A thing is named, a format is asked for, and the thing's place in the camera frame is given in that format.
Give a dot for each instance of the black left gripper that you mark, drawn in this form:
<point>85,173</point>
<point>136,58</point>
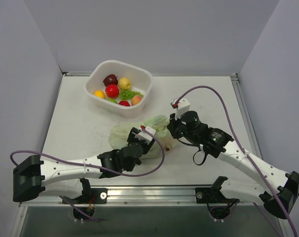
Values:
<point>133,138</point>

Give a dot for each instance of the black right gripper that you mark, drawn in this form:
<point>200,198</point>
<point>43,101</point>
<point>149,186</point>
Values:
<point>174,127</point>

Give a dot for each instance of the light green plastic bag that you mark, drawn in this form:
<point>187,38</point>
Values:
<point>119,133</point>

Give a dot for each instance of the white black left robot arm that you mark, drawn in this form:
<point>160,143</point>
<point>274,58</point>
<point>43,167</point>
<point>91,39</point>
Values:
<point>35,176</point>

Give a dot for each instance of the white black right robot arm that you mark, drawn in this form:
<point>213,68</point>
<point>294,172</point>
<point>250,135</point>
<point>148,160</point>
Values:
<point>275,189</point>

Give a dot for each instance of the small red fruit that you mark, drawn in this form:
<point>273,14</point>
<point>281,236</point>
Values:
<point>124,103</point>

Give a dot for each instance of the green fruit in basket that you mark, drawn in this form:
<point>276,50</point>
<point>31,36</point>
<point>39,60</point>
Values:
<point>112,100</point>

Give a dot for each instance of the orange fruit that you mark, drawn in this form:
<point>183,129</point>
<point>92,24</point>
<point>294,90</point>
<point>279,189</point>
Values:
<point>100,94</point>

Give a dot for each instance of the small peach in basket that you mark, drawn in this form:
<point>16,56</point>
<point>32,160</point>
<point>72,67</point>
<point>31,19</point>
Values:
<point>136,100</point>

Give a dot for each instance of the green grape bunch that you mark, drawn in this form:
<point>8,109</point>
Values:
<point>128,94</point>

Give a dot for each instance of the bright red apple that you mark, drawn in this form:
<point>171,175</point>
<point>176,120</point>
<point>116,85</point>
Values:
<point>112,91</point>

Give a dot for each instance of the white plastic basket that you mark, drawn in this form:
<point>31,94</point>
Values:
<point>141,79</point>

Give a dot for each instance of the yellow pear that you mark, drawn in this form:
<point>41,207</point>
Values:
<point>124,84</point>

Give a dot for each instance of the dark red apple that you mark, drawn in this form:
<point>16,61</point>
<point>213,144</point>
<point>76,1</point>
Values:
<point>110,79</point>

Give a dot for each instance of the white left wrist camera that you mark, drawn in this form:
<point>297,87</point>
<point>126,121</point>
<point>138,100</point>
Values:
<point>146,134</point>

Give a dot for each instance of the front aluminium mounting rail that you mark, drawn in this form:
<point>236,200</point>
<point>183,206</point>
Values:
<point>151,194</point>

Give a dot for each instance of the aluminium table frame rail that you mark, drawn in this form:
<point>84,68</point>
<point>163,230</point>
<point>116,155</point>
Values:
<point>245,115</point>

